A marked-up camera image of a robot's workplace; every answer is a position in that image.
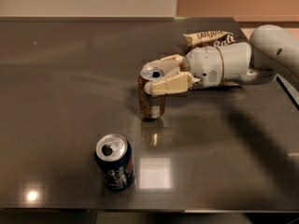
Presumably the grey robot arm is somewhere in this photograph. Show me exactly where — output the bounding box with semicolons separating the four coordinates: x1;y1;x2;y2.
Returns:
140;25;299;96

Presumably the blue soda can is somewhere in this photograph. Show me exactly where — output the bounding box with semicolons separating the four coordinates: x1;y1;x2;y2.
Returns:
94;133;135;191

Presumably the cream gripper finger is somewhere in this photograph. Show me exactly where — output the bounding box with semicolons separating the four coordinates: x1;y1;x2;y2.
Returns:
141;54;183;78
144;72;194;96

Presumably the orange soda can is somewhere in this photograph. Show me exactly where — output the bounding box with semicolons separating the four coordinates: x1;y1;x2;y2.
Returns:
138;66;165;119

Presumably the chip bag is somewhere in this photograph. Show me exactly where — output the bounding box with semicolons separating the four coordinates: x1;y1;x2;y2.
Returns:
183;30;241;87

